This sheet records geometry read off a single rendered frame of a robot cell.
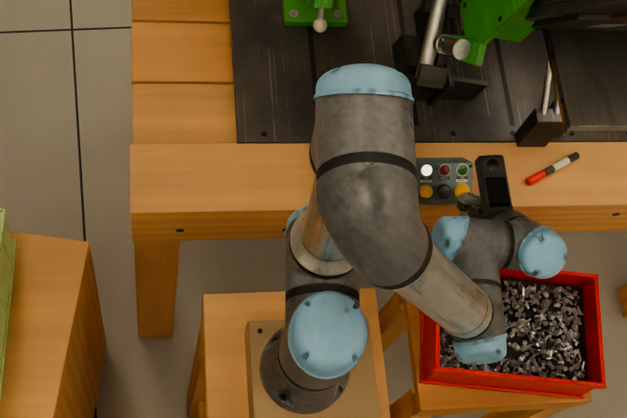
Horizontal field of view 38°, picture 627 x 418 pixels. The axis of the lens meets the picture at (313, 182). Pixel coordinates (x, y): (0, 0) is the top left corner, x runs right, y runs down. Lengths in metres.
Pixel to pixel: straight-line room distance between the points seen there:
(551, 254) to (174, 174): 0.70
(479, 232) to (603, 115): 0.40
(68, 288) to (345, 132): 0.85
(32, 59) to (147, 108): 1.14
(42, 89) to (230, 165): 1.21
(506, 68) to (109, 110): 1.29
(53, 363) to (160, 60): 0.61
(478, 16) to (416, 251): 0.76
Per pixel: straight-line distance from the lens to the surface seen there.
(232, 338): 1.65
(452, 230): 1.37
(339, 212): 1.00
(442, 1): 1.79
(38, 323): 1.73
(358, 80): 1.06
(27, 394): 1.70
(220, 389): 1.63
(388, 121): 1.03
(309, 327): 1.36
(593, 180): 1.90
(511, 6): 1.64
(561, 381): 1.71
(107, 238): 2.61
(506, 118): 1.89
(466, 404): 1.77
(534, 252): 1.40
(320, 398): 1.51
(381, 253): 1.02
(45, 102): 2.80
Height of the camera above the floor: 2.45
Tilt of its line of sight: 64 degrees down
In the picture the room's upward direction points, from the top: 22 degrees clockwise
